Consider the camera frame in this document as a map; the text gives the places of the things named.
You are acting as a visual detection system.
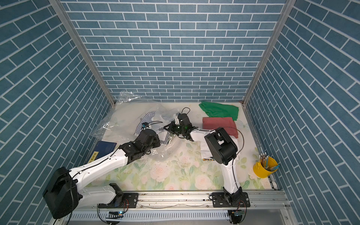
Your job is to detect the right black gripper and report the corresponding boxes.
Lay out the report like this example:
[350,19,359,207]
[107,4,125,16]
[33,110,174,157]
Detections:
[164,122,186,137]

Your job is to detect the black white striped garment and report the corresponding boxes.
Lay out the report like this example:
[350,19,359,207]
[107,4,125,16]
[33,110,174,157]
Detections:
[134,111,156,136]

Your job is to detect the clear plastic vacuum bag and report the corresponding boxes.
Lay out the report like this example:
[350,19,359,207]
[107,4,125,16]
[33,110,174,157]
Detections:
[91,91,182,162]

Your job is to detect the green garment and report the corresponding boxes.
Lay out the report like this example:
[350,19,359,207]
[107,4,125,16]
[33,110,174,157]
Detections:
[199,102,239,121]

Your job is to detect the red garment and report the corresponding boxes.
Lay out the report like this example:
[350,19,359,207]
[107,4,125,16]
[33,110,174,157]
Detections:
[202,117,239,138]

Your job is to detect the blue white striped garment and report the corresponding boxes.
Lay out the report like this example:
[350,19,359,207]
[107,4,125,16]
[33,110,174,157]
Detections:
[156,127,174,145]

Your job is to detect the white patterned tank top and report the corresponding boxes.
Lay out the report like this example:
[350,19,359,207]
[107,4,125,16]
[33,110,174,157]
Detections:
[200,136,240,161]

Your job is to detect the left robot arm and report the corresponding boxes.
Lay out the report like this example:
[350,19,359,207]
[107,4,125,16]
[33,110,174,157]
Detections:
[43,128,160,219]

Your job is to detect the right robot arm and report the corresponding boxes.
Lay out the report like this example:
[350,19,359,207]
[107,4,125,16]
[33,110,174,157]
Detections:
[164,113,250,208]

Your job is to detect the floral table mat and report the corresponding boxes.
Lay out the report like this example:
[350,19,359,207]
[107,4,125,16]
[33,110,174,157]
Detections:
[88,103,272,191]

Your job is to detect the pens in yellow cup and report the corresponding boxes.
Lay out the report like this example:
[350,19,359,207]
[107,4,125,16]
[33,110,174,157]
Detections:
[259,153,280,172]

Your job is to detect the yellow cup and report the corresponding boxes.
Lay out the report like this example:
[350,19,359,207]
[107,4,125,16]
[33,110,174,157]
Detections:
[253,157,279,178]

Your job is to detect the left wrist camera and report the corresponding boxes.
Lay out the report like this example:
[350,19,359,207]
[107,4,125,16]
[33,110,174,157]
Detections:
[142,122,151,129]

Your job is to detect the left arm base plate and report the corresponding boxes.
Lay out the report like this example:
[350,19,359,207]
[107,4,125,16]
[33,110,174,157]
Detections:
[98,193,139,210]

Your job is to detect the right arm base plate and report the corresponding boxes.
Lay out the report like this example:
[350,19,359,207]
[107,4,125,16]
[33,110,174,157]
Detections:
[209,192,251,208]

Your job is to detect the aluminium front rail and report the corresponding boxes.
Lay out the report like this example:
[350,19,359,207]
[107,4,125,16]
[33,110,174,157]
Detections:
[50,190,297,225]

